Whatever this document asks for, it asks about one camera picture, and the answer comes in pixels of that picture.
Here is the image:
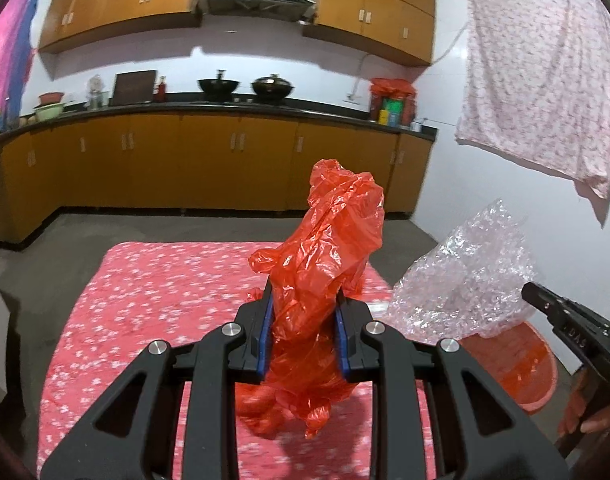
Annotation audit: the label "grey power cable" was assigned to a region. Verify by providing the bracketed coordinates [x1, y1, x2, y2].
[352, 52, 371, 96]

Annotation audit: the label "pink and blue hanging cloth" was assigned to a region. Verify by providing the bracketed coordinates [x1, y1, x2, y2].
[0, 0, 46, 136]

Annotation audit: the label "glass jar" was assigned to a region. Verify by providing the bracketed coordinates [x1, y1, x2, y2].
[86, 74, 108, 110]

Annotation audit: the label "red plastic bag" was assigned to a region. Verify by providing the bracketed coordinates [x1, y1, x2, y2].
[235, 158, 386, 441]

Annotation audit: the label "black pot with lid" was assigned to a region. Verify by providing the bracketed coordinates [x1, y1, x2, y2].
[251, 74, 293, 102]

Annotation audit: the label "person's right hand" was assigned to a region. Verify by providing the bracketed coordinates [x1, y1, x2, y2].
[558, 375, 610, 442]

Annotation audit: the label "dark cutting board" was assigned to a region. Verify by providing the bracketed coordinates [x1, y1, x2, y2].
[112, 70, 158, 106]

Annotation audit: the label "white wall cable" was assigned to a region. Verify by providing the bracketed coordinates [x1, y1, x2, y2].
[432, 20, 468, 66]

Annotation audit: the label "green basin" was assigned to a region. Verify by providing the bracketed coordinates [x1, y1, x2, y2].
[33, 102, 66, 122]

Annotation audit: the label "clear bubble wrap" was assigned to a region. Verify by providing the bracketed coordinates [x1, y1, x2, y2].
[382, 198, 538, 346]

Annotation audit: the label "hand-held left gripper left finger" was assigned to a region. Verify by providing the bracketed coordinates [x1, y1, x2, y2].
[40, 280, 276, 480]

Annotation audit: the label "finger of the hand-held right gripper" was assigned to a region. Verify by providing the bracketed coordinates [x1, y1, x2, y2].
[521, 281, 593, 348]

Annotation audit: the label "red shopping bag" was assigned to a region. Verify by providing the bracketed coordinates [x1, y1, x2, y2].
[369, 77, 417, 101]

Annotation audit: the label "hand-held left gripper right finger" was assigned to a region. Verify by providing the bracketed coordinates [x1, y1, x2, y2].
[334, 292, 571, 480]

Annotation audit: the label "red floral tablecloth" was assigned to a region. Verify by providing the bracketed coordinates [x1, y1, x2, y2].
[37, 241, 438, 480]

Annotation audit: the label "black wok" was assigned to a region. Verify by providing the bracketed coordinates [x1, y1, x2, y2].
[197, 70, 241, 101]

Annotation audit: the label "wooden lower cabinets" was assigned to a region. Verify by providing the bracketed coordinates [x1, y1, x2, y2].
[0, 112, 433, 253]

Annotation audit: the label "green box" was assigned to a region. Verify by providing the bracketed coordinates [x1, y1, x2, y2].
[382, 99, 403, 127]

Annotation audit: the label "red plastic basket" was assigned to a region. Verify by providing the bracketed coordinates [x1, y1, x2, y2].
[457, 320, 559, 415]

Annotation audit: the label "pink floral hanging sheet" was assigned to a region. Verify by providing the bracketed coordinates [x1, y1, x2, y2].
[454, 0, 610, 200]

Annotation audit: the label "black kitchen countertop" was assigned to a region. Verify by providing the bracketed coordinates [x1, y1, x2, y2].
[0, 92, 438, 143]

